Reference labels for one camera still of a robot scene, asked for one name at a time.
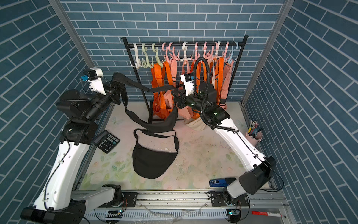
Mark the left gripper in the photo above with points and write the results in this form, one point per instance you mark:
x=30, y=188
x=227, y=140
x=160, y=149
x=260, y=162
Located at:
x=114, y=93

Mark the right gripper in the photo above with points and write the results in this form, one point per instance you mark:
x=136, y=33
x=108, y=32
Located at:
x=182, y=101

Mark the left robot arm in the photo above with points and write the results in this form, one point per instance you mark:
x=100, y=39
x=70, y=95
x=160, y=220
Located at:
x=55, y=205

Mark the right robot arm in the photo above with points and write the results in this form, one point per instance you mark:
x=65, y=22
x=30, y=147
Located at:
x=202, y=99

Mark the front orange sling bag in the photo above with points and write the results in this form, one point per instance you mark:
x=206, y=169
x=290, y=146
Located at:
x=163, y=101

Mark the orange sling bag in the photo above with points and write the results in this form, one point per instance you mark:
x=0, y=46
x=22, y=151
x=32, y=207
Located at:
x=221, y=71
x=163, y=101

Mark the white plastic hook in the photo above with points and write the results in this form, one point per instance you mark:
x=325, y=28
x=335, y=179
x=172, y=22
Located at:
x=137, y=63

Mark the rear orange sling bag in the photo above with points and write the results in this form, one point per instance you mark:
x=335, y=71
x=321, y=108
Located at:
x=221, y=71

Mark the black calculator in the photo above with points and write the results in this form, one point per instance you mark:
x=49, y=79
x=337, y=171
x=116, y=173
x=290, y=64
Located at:
x=106, y=141

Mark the black clothes rack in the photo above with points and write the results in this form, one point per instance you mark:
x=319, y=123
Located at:
x=129, y=46

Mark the pink pen cup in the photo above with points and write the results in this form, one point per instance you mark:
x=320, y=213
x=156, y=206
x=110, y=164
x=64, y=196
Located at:
x=254, y=134

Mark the blue black stapler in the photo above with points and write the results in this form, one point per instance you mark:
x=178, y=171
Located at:
x=221, y=182

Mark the red white marker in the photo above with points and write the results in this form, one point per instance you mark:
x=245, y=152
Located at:
x=266, y=214

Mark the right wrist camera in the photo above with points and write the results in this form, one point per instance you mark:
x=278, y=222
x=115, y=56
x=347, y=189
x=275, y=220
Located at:
x=188, y=81

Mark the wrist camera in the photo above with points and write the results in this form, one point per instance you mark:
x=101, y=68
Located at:
x=93, y=77
x=188, y=81

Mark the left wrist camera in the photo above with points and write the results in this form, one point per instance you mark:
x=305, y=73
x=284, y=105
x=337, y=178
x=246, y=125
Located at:
x=93, y=77

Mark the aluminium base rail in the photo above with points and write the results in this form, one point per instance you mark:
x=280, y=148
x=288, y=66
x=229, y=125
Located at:
x=176, y=205

